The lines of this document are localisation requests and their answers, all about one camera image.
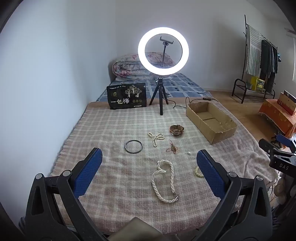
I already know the folded floral quilt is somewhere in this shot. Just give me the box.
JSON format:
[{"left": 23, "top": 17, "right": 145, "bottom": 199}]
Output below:
[{"left": 112, "top": 52, "right": 175, "bottom": 78}]

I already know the green striped towel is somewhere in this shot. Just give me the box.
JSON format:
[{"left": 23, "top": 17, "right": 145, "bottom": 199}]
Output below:
[{"left": 245, "top": 25, "right": 263, "bottom": 77}]

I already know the pink checkered blanket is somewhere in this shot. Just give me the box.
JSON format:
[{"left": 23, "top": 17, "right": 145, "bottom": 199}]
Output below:
[{"left": 50, "top": 101, "right": 278, "bottom": 229}]

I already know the black clothes rack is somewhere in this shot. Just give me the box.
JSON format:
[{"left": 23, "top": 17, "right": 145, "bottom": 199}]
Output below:
[{"left": 232, "top": 14, "right": 278, "bottom": 104}]

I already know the large twisted pearl necklace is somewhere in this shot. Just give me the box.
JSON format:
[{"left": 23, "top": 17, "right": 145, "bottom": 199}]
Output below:
[{"left": 151, "top": 160, "right": 180, "bottom": 204}]

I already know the red cord charm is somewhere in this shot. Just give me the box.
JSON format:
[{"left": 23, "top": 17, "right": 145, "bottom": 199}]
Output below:
[{"left": 166, "top": 140, "right": 178, "bottom": 154}]

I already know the black snack bag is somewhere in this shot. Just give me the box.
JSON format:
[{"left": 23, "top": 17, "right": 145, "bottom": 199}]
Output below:
[{"left": 107, "top": 82, "right": 148, "bottom": 110}]

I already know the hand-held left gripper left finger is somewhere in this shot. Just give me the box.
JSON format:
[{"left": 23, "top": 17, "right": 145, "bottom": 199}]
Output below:
[{"left": 24, "top": 147, "right": 107, "bottom": 241}]

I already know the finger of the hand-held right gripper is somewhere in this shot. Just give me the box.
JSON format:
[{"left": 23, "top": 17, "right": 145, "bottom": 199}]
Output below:
[
  {"left": 276, "top": 134, "right": 296, "bottom": 151},
  {"left": 258, "top": 138, "right": 296, "bottom": 176}
]

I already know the small pearl necklace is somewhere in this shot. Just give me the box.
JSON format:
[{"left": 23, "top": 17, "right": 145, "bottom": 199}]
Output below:
[{"left": 148, "top": 132, "right": 165, "bottom": 147}]

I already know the cardboard box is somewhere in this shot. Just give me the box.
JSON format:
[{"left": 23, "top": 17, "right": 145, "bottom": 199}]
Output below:
[{"left": 186, "top": 101, "right": 238, "bottom": 145}]

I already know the yellow box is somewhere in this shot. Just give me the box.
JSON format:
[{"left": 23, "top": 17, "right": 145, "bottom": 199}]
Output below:
[{"left": 250, "top": 76, "right": 265, "bottom": 92}]

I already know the dark green jacket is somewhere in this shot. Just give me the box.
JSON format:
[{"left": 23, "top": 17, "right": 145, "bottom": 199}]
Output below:
[{"left": 260, "top": 40, "right": 273, "bottom": 77}]

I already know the orange cloth covered table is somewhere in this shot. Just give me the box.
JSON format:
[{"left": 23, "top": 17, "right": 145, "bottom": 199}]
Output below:
[{"left": 258, "top": 99, "right": 296, "bottom": 138}]

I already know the black tripod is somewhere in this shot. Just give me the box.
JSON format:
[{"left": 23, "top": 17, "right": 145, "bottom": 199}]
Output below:
[{"left": 149, "top": 76, "right": 169, "bottom": 116}]

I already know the dark grey shirt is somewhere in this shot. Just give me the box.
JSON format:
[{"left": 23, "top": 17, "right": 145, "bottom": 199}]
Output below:
[{"left": 270, "top": 45, "right": 279, "bottom": 92}]

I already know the dark metal bangle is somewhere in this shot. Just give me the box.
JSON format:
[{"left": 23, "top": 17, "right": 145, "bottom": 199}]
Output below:
[{"left": 124, "top": 140, "right": 143, "bottom": 154}]

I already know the blue patterned bed sheet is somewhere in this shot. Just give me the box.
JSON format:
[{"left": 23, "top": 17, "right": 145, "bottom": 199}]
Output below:
[{"left": 96, "top": 73, "right": 212, "bottom": 102}]

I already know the window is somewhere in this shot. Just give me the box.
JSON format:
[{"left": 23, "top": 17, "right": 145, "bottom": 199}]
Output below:
[{"left": 286, "top": 28, "right": 296, "bottom": 81}]

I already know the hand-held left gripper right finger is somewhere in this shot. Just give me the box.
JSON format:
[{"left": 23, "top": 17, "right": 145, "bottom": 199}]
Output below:
[{"left": 194, "top": 149, "right": 273, "bottom": 241}]

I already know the black power cable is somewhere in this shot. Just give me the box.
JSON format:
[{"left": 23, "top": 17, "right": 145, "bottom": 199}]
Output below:
[{"left": 173, "top": 97, "right": 220, "bottom": 109}]

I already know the brown cardboard carton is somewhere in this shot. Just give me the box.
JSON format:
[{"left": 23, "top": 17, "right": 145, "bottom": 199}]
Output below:
[{"left": 277, "top": 90, "right": 296, "bottom": 115}]

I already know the brown strap wristwatch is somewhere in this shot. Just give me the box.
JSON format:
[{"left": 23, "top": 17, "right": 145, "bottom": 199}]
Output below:
[{"left": 169, "top": 124, "right": 185, "bottom": 136}]

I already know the black phone holder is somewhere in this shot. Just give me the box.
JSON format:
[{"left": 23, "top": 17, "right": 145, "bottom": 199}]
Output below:
[{"left": 159, "top": 36, "right": 174, "bottom": 68}]

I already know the white ring light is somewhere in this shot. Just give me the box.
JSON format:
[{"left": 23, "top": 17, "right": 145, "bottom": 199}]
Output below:
[{"left": 138, "top": 27, "right": 189, "bottom": 76}]

